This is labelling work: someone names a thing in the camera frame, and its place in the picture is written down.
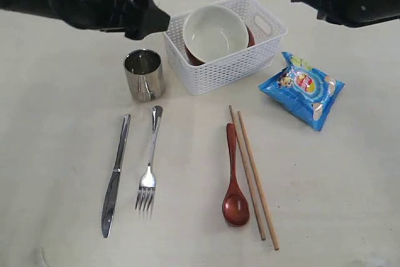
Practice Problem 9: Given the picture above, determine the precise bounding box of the shiny stainless steel cup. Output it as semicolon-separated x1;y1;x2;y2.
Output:
123;49;165;102

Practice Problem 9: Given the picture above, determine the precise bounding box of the white perforated plastic basket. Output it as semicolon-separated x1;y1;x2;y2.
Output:
164;0;288;95

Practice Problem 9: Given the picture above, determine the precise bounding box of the blue Lay's chips bag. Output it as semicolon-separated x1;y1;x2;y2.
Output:
259;51;345;131

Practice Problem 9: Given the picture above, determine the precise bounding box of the silver metal fork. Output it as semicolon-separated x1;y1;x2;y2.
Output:
135;105;163;211

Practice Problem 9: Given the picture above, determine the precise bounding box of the silver metal knife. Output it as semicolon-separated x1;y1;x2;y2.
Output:
101;114;131;238

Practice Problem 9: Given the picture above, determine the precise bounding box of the light wooden chopstick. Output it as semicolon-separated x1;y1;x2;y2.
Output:
237;111;280;251
229;105;266;241

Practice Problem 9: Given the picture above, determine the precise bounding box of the dark red wooden spoon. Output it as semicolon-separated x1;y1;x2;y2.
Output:
222;123;249;227

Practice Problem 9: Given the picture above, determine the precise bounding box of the brown wooden plate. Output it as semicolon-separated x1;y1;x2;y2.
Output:
184;26;256;66

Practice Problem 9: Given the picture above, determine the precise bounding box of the white ceramic bowl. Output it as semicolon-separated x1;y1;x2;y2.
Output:
182;4;249;63

